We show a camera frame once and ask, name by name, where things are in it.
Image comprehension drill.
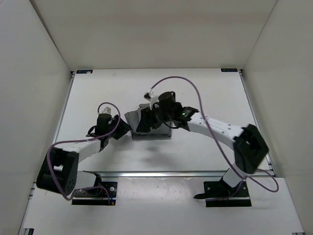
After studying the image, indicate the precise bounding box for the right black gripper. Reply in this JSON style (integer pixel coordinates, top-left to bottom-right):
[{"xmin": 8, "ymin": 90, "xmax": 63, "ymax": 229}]
[{"xmin": 137, "ymin": 104, "xmax": 175, "ymax": 132}]

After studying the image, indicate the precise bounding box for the purple cable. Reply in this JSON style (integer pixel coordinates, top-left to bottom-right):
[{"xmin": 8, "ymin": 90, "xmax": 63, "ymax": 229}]
[
  {"xmin": 46, "ymin": 102, "xmax": 121, "ymax": 205},
  {"xmin": 146, "ymin": 76, "xmax": 280, "ymax": 201}
]

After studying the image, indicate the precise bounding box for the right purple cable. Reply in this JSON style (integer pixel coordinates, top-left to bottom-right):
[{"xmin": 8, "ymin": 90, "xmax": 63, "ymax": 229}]
[{"xmin": 146, "ymin": 76, "xmax": 280, "ymax": 201}]

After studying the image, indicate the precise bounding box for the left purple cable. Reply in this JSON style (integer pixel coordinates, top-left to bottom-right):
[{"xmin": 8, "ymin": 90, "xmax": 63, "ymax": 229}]
[{"xmin": 46, "ymin": 102, "xmax": 121, "ymax": 205}]

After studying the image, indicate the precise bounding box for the left blue corner label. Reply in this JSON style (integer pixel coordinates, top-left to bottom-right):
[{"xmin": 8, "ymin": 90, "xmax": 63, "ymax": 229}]
[{"xmin": 76, "ymin": 70, "xmax": 93, "ymax": 74}]

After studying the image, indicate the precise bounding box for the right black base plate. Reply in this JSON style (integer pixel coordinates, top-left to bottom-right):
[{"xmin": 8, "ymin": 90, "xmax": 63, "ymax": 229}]
[{"xmin": 194, "ymin": 180, "xmax": 252, "ymax": 208}]

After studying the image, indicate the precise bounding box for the right blue corner label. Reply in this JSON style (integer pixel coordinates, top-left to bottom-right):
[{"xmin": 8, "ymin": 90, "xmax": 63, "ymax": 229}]
[{"xmin": 221, "ymin": 68, "xmax": 238, "ymax": 72}]

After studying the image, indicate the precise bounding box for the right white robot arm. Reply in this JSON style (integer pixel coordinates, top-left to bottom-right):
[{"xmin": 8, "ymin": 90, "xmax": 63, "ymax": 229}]
[{"xmin": 136, "ymin": 91, "xmax": 269, "ymax": 196}]

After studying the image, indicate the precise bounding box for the grey pleated skirt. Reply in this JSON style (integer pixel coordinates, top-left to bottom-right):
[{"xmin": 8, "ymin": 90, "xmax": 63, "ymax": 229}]
[{"xmin": 124, "ymin": 103, "xmax": 172, "ymax": 141}]

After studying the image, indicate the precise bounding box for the blue corner label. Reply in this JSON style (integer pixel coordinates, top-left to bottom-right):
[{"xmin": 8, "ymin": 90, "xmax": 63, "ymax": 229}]
[
  {"xmin": 76, "ymin": 70, "xmax": 93, "ymax": 74},
  {"xmin": 221, "ymin": 68, "xmax": 238, "ymax": 72}
]

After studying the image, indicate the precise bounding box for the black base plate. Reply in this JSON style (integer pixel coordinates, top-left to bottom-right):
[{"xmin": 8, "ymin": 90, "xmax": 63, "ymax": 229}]
[
  {"xmin": 71, "ymin": 176, "xmax": 118, "ymax": 206},
  {"xmin": 194, "ymin": 180, "xmax": 252, "ymax": 208}
]

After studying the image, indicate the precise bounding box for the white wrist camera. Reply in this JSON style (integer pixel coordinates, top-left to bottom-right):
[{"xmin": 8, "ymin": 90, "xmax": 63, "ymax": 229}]
[
  {"xmin": 101, "ymin": 107, "xmax": 112, "ymax": 115},
  {"xmin": 144, "ymin": 91, "xmax": 159, "ymax": 110}
]

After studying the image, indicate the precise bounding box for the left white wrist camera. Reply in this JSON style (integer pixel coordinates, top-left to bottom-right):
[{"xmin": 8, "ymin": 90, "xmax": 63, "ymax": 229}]
[{"xmin": 101, "ymin": 107, "xmax": 112, "ymax": 115}]

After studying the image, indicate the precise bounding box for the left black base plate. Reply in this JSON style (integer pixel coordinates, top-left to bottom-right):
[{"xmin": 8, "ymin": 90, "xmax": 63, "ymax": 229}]
[{"xmin": 71, "ymin": 176, "xmax": 118, "ymax": 206}]

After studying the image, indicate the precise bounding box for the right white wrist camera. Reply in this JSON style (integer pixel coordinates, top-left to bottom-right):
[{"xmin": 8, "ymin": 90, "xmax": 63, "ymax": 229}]
[{"xmin": 144, "ymin": 91, "xmax": 159, "ymax": 110}]

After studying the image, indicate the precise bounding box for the silver aluminium front rail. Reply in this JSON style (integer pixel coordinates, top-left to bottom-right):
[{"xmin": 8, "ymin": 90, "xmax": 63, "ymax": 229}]
[{"xmin": 78, "ymin": 170, "xmax": 276, "ymax": 179}]

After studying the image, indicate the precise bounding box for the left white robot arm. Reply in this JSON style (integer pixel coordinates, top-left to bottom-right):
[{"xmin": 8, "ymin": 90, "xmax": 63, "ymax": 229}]
[{"xmin": 36, "ymin": 114, "xmax": 132, "ymax": 197}]

